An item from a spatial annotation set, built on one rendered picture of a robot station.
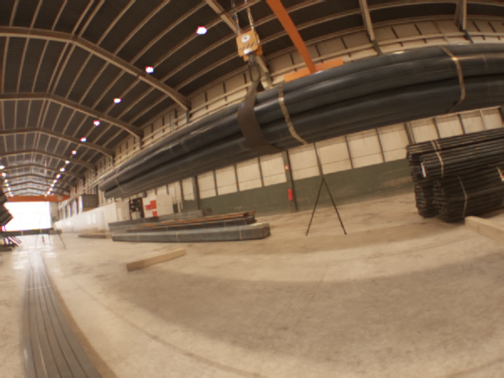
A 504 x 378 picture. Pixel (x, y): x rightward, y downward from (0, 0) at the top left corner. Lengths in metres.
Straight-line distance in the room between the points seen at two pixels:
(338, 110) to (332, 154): 8.54
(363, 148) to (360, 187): 1.77
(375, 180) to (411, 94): 8.27
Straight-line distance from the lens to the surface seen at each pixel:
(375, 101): 1.46
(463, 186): 2.70
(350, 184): 9.61
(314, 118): 1.46
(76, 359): 0.81
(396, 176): 9.77
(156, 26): 11.63
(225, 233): 3.92
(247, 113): 1.57
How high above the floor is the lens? 0.57
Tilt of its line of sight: 5 degrees up
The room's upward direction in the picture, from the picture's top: 9 degrees counter-clockwise
